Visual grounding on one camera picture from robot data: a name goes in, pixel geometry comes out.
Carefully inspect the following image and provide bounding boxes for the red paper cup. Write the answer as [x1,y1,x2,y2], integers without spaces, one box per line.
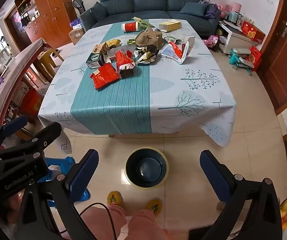
[121,22,139,32]

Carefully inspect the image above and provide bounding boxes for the teal stepper machine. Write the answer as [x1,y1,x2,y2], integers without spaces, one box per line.
[229,48,255,77]

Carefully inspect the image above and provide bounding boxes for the gold snack packet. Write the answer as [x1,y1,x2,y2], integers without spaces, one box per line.
[101,39,121,54]

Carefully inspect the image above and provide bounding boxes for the gold black foil wrapper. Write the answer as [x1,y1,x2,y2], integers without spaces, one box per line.
[134,44,160,65]

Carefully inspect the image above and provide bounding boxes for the person's left leg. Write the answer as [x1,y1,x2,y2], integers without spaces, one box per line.
[80,203,127,240]

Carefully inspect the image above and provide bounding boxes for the yellow orange fruit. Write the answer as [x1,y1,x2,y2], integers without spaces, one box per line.
[280,197,287,228]

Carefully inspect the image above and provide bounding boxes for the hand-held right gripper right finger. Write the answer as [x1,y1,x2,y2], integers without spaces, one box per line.
[200,150,283,240]

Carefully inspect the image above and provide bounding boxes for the red foil snack bag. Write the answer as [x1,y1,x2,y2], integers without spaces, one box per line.
[115,50,135,79]

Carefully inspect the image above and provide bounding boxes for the dark teal pillow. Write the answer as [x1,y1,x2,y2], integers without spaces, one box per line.
[179,2,208,15]
[90,2,108,22]

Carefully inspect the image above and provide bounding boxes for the pink bag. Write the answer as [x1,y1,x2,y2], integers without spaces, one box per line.
[202,35,220,52]

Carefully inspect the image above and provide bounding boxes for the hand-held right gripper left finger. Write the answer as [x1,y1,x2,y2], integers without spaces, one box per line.
[16,149,101,240]

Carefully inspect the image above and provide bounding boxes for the tree print tablecloth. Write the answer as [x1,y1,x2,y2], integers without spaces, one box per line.
[38,18,236,148]

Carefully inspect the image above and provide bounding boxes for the green snack wrapper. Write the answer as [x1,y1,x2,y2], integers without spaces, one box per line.
[132,17,154,28]

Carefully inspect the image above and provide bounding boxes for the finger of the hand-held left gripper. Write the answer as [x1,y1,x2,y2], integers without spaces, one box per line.
[0,115,29,150]
[0,122,62,159]

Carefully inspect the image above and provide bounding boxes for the pink gift box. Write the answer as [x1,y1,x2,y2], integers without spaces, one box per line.
[224,2,243,13]

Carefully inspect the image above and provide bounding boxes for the wooden cabinet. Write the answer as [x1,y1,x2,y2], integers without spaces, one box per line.
[5,0,72,49]

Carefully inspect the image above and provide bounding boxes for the blue plastic stool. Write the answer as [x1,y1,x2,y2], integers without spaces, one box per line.
[45,156,91,203]

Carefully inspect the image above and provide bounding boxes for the pale kitchen appliance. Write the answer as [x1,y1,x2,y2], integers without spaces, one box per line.
[229,11,244,25]

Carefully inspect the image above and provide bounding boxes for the green white carton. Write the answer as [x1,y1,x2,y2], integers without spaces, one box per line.
[86,52,102,70]

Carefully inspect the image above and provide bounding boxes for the person's leg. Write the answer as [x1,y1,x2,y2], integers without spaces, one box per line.
[80,203,127,240]
[127,209,181,240]

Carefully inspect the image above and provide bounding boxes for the yellow slipper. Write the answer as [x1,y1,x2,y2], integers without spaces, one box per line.
[106,191,124,207]
[145,197,163,217]

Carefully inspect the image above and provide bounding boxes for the person's right leg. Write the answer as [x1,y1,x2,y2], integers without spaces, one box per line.
[127,209,181,240]

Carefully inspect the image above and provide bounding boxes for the brown wooden door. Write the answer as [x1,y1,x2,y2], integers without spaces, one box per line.
[256,0,287,115]

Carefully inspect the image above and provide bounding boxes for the large red gift box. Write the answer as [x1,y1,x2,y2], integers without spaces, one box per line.
[241,21,266,43]

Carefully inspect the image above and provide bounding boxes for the small red gift box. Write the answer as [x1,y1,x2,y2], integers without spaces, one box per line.
[249,45,262,70]

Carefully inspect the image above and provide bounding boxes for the black cable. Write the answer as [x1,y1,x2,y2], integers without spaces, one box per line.
[80,202,116,240]

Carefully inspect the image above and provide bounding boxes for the black standing fan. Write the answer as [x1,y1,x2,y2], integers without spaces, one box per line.
[73,0,84,18]

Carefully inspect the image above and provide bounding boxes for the yellow plastic stool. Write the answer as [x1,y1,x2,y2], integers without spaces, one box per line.
[0,37,46,135]
[37,49,65,74]

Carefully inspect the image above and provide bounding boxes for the yellow cardboard box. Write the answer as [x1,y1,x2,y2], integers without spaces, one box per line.
[159,19,183,32]

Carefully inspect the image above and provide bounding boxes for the dark teal sofa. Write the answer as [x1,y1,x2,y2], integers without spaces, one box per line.
[80,0,221,37]

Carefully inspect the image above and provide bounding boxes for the dark round trash bin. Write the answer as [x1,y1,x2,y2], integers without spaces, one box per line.
[124,147,169,188]

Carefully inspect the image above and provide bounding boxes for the white red plastic packet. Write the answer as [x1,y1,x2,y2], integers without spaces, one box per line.
[160,36,196,65]

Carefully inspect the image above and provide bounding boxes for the brown cardboard box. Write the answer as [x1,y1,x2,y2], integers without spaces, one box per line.
[68,27,85,45]

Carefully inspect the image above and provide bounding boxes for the brown paper bag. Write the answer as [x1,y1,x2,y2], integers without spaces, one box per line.
[135,28,164,48]

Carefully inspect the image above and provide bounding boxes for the white low cabinet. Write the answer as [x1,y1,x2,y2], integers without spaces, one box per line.
[219,21,253,55]

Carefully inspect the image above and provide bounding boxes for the purple backpack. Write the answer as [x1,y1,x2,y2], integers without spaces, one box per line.
[204,4,221,20]

